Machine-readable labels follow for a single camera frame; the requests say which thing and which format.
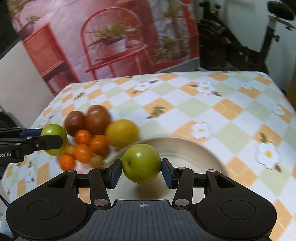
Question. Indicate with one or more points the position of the orange cherry tomato right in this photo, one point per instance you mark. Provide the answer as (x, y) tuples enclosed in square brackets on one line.
[(99, 145)]

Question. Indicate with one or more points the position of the orange cherry tomato upper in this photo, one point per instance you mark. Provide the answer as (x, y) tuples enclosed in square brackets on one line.
[(83, 137)]

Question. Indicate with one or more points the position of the checkered floral tablecloth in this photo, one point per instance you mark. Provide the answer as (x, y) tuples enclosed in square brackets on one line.
[(242, 117)]

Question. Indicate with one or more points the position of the yellowish cherry tomato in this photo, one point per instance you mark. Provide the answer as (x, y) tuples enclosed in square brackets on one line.
[(96, 161)]

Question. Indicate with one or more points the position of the small dark red tomato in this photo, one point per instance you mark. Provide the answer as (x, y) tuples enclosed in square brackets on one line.
[(74, 122)]

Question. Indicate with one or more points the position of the beige round plate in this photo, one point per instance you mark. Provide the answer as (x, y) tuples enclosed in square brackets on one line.
[(181, 153)]

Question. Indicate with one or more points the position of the pink printed backdrop cloth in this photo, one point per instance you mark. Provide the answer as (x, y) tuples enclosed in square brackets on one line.
[(79, 41)]

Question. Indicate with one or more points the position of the orange cherry tomato lower left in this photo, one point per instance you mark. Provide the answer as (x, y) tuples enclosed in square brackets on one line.
[(67, 162)]

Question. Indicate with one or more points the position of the green tomato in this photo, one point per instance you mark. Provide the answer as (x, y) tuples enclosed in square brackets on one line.
[(141, 163), (55, 129)]

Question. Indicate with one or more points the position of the black exercise bike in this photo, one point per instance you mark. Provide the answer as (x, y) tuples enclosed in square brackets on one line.
[(220, 50)]

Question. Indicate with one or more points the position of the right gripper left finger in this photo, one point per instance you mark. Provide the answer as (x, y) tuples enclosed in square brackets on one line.
[(100, 180)]

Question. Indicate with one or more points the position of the orange cherry tomato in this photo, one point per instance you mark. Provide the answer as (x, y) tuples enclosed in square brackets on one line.
[(83, 137), (82, 153), (67, 162), (99, 145)]

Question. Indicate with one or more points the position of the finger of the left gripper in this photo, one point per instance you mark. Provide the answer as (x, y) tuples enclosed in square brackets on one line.
[(43, 142), (30, 132)]

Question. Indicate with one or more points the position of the orange cherry tomato centre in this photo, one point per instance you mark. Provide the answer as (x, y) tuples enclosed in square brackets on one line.
[(82, 153)]

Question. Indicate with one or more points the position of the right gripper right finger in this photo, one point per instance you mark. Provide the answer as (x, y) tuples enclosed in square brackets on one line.
[(181, 179)]

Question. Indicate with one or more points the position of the yellow round fruit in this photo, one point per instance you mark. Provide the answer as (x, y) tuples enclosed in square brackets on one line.
[(121, 133)]

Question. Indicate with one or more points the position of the large dark red tomato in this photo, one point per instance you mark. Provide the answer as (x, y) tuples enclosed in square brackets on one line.
[(97, 119)]

